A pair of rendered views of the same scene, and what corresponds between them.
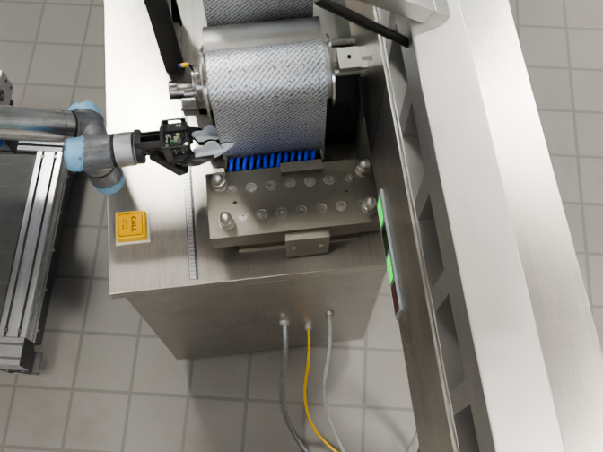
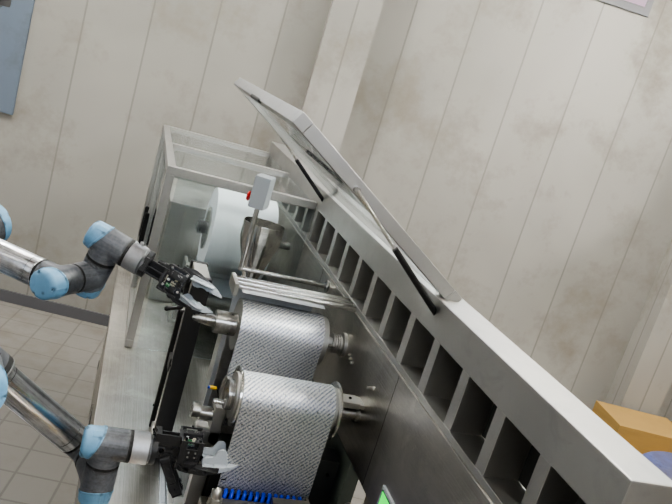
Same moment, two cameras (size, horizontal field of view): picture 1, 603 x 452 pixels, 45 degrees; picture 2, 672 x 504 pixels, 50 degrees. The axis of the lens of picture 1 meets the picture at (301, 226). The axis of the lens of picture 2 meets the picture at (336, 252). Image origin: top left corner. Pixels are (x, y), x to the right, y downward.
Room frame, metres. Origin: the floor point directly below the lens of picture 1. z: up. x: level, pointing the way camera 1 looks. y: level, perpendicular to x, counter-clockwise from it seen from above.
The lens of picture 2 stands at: (-0.78, 0.40, 2.03)
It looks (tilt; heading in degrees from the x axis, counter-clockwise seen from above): 13 degrees down; 348
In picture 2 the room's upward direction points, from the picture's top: 17 degrees clockwise
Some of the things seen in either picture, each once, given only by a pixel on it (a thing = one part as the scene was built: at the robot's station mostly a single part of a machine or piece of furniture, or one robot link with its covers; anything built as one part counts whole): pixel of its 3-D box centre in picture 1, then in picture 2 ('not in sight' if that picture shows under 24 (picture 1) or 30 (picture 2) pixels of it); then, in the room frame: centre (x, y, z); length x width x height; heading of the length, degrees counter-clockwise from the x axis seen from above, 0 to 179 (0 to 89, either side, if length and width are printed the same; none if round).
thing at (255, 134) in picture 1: (272, 134); (272, 463); (0.78, 0.06, 1.11); 0.23 x 0.01 x 0.18; 96
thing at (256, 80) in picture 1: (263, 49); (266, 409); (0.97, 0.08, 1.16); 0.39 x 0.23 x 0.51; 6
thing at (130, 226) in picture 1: (131, 226); not in sight; (0.64, 0.41, 0.91); 0.07 x 0.07 x 0.02; 6
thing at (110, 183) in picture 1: (102, 166); (96, 476); (0.75, 0.46, 1.01); 0.11 x 0.08 x 0.11; 22
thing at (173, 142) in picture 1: (163, 143); (176, 449); (0.75, 0.30, 1.12); 0.12 x 0.08 x 0.09; 96
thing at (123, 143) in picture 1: (127, 147); (141, 446); (0.75, 0.38, 1.11); 0.08 x 0.05 x 0.08; 6
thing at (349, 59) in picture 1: (352, 58); (351, 400); (0.86, -0.10, 1.28); 0.06 x 0.05 x 0.02; 96
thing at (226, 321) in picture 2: not in sight; (225, 322); (1.07, 0.24, 1.34); 0.06 x 0.06 x 0.06; 6
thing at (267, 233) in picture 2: not in sight; (262, 231); (1.55, 0.16, 1.50); 0.14 x 0.14 x 0.06
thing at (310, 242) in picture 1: (307, 244); not in sight; (0.57, -0.01, 0.97); 0.10 x 0.03 x 0.11; 96
